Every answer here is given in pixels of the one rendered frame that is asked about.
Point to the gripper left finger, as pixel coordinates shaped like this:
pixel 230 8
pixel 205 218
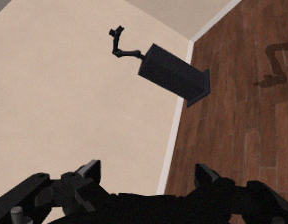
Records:
pixel 45 196

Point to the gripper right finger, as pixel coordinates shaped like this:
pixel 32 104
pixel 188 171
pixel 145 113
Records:
pixel 248 203

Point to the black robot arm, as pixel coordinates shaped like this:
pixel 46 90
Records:
pixel 128 53

